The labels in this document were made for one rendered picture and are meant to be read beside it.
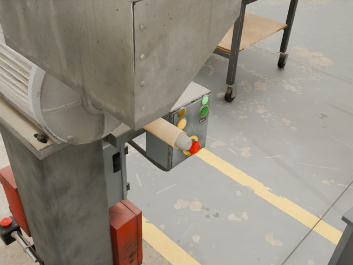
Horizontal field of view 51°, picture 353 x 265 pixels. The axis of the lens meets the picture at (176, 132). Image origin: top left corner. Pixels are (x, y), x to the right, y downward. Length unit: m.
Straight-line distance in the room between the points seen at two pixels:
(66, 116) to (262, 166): 1.94
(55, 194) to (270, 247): 1.33
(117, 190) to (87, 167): 0.23
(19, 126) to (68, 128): 0.19
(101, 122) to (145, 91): 0.40
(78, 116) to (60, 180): 0.33
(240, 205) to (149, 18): 1.95
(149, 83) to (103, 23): 0.08
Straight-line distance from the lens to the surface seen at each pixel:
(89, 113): 0.75
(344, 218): 1.38
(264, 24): 3.58
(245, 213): 2.22
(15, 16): 0.57
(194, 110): 0.99
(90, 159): 1.06
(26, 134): 0.89
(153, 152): 1.06
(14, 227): 1.55
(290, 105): 3.24
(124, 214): 1.34
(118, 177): 1.24
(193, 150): 1.03
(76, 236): 1.22
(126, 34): 0.36
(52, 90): 0.70
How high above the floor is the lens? 1.63
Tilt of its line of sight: 37 degrees down
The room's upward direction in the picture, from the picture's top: 3 degrees clockwise
